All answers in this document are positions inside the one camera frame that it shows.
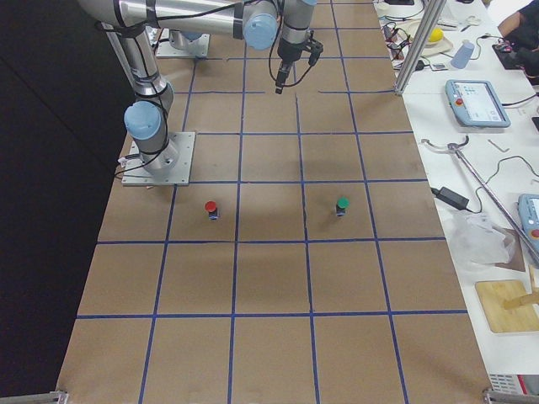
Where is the green push button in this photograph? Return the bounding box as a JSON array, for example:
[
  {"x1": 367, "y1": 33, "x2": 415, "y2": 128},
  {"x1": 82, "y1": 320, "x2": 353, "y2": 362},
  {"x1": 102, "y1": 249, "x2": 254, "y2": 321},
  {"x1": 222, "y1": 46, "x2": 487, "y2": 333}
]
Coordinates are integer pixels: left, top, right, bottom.
[{"x1": 335, "y1": 197, "x2": 350, "y2": 217}]

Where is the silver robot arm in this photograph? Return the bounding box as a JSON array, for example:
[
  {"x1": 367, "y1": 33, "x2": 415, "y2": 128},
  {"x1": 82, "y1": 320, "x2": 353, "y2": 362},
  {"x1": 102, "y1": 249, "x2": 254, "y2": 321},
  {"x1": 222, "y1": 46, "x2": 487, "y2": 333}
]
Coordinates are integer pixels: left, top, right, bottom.
[
  {"x1": 168, "y1": 30, "x2": 209, "y2": 57},
  {"x1": 79, "y1": 1, "x2": 323, "y2": 186}
]

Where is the wooden cutting board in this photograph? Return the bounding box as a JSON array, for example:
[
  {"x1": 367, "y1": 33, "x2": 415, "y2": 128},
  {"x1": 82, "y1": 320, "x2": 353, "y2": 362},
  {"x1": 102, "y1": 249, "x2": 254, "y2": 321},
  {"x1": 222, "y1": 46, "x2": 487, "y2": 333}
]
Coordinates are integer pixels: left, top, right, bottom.
[{"x1": 475, "y1": 280, "x2": 538, "y2": 334}]

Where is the red push button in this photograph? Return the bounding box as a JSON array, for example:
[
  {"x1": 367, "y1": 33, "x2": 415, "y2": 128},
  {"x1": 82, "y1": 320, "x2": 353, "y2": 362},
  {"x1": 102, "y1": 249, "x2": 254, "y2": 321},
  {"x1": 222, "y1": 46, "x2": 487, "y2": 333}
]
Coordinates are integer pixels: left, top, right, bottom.
[{"x1": 205, "y1": 200, "x2": 220, "y2": 221}]

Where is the yellow lemon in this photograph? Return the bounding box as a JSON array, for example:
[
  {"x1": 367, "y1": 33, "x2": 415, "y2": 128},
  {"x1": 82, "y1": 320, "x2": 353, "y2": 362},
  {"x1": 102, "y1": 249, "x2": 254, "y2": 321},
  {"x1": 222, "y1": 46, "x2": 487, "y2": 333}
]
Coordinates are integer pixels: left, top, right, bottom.
[{"x1": 428, "y1": 28, "x2": 444, "y2": 43}]

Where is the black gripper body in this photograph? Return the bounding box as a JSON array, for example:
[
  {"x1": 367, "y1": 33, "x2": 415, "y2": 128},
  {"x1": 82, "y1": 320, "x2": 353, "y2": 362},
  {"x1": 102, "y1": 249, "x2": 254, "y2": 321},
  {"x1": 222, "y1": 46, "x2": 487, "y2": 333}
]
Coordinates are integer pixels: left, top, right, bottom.
[{"x1": 278, "y1": 38, "x2": 307, "y2": 63}]

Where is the clear plastic bag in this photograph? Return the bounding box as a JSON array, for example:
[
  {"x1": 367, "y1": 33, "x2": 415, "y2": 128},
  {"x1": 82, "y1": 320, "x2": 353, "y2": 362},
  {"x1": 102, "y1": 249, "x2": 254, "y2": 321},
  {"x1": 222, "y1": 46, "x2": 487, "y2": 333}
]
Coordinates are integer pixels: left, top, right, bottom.
[{"x1": 442, "y1": 211, "x2": 524, "y2": 272}]

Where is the blue teach pendant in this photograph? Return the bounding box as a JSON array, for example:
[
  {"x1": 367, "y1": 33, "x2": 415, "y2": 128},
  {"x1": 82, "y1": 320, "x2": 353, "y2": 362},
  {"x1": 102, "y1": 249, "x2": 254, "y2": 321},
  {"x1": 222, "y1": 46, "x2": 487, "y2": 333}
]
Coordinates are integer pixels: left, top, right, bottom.
[
  {"x1": 445, "y1": 79, "x2": 511, "y2": 129},
  {"x1": 518, "y1": 194, "x2": 539, "y2": 252}
]

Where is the black power adapter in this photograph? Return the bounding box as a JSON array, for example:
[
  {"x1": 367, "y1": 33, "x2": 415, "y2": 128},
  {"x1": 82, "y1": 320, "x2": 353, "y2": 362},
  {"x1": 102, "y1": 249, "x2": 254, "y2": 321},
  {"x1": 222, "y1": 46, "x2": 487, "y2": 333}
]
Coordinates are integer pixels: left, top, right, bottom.
[{"x1": 431, "y1": 187, "x2": 469, "y2": 210}]

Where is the metal reacher grabber tool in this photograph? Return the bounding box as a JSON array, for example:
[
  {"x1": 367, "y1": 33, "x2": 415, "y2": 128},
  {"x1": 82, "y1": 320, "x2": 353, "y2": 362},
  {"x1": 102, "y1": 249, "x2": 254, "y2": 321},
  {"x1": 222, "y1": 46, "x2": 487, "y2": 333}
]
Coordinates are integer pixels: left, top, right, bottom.
[{"x1": 420, "y1": 134, "x2": 539, "y2": 258}]

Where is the beige tray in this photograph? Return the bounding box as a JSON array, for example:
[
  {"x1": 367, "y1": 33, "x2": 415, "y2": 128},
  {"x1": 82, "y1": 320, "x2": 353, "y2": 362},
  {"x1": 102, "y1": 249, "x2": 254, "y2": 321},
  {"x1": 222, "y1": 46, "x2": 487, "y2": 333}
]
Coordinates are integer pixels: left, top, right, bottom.
[{"x1": 395, "y1": 20, "x2": 454, "y2": 58}]

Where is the aluminium frame post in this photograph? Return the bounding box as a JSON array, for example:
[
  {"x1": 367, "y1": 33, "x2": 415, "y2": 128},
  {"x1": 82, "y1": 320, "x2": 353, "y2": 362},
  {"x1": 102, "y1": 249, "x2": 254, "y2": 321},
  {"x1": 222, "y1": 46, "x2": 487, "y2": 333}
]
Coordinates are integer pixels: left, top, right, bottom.
[{"x1": 394, "y1": 0, "x2": 446, "y2": 95}]

